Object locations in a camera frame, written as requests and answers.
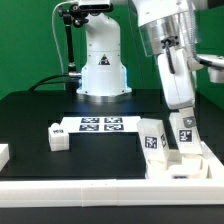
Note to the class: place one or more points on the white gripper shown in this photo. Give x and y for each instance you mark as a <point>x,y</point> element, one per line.
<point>178,87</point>

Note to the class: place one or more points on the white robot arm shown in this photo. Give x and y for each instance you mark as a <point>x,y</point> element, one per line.
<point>168,31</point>

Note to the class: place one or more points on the white U-shaped fence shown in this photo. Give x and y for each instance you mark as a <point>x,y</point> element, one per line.
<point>84,193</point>

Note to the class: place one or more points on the white marker sheet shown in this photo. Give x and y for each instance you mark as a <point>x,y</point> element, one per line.
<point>108,124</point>

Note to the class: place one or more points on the camera on mount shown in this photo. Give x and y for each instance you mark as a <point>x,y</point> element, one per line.
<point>95,5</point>

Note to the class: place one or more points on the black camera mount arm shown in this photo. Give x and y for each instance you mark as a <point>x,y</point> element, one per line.
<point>74,16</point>

